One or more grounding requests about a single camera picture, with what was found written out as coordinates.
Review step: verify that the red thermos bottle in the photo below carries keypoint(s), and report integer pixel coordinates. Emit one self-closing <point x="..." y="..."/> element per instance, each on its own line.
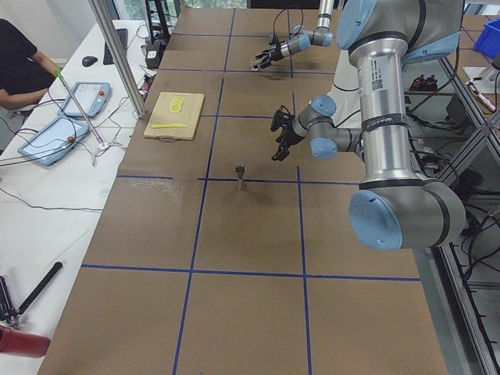
<point x="18" y="343"/>

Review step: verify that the black folded umbrella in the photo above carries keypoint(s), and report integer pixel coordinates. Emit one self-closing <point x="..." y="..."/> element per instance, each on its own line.
<point x="10" y="313"/>

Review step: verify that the blue storage bin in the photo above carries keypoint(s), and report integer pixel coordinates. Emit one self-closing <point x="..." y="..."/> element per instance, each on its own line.
<point x="488" y="42"/>

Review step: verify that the person in black shirt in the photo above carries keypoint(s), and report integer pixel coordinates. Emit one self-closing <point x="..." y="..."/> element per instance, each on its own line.
<point x="26" y="72"/>

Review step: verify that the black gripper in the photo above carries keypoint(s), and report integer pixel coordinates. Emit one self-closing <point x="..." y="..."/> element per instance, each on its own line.
<point x="288" y="137"/>
<point x="276" y="51"/>

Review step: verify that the steel jigger measuring cup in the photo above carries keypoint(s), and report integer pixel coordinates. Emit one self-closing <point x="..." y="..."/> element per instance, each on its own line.
<point x="239" y="170"/>

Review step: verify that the aluminium frame post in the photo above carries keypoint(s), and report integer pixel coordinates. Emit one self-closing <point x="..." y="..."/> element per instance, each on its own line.
<point x="106" y="25"/>

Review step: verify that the bamboo cutting board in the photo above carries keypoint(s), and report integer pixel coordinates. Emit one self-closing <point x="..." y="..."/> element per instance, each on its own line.
<point x="189" y="114"/>

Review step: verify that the yellow plastic knife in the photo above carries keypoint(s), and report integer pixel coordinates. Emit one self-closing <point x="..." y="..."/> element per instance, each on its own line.
<point x="168" y="125"/>

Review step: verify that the black computer mouse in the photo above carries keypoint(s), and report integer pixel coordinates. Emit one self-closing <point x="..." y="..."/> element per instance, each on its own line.
<point x="88" y="60"/>

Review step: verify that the far teach pendant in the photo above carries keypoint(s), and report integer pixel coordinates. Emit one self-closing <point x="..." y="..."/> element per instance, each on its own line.
<point x="92" y="97"/>

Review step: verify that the near teach pendant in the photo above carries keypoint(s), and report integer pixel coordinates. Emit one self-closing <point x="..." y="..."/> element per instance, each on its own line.
<point x="54" y="141"/>

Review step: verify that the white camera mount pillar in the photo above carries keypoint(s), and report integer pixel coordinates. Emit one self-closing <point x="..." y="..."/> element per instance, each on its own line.
<point x="346" y="93"/>

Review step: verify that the green handled reacher stick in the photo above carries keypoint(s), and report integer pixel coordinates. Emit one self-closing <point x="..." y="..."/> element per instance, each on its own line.
<point x="102" y="145"/>

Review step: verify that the clear glass beaker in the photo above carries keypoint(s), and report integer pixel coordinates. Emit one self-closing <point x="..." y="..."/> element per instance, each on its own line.
<point x="254" y="65"/>

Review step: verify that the teach pendant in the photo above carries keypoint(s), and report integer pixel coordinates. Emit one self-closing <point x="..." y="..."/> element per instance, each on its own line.
<point x="92" y="97"/>
<point x="54" y="141"/>

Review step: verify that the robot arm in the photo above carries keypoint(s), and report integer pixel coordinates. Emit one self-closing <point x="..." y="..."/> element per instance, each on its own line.
<point x="396" y="206"/>
<point x="301" y="38"/>

